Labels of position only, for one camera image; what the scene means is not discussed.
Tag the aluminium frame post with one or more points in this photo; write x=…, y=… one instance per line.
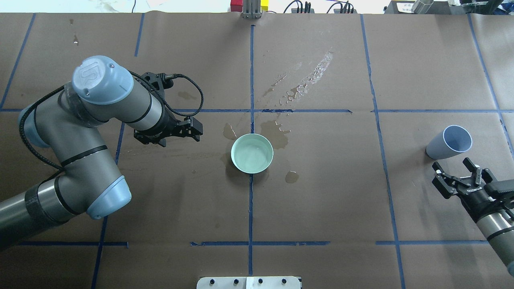
x=251, y=9

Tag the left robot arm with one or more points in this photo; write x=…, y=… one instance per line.
x=61, y=129

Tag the white mounting plate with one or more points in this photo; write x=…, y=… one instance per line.
x=250, y=282

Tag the mint green bowl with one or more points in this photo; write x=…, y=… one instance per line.
x=252, y=153

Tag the light blue cup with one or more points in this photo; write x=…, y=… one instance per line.
x=452, y=141

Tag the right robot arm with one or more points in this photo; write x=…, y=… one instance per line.
x=497, y=228

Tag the red block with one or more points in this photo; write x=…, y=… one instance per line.
x=236, y=5

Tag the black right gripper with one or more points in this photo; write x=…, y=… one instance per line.
x=478, y=199

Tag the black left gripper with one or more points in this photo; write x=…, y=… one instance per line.
x=169, y=123

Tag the yellow block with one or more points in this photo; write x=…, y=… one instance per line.
x=264, y=5

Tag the silver metal can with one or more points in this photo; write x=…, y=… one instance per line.
x=421, y=6

